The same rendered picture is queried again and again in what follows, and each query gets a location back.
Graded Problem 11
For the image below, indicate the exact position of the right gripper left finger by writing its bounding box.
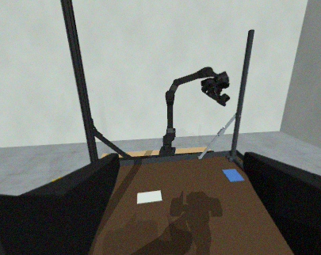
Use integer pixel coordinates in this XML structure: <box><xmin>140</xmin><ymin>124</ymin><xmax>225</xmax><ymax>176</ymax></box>
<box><xmin>0</xmin><ymin>153</ymin><xmax>120</xmax><ymax>255</ymax></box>

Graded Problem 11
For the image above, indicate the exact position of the flat blue rectangular block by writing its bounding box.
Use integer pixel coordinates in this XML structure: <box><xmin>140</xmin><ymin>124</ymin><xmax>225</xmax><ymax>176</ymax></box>
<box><xmin>222</xmin><ymin>169</ymin><xmax>244</xmax><ymax>181</ymax></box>

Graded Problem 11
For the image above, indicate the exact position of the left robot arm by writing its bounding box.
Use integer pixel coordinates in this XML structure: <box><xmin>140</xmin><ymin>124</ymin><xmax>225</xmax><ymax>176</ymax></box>
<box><xmin>162</xmin><ymin>67</ymin><xmax>230</xmax><ymax>152</ymax></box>

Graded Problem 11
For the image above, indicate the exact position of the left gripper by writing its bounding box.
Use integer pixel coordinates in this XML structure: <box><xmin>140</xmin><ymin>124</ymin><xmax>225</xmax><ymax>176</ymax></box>
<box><xmin>201</xmin><ymin>82</ymin><xmax>230</xmax><ymax>106</ymax></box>

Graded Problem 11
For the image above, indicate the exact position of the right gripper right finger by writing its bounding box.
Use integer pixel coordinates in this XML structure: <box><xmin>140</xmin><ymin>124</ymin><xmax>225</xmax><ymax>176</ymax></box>
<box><xmin>243</xmin><ymin>152</ymin><xmax>321</xmax><ymax>255</ymax></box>

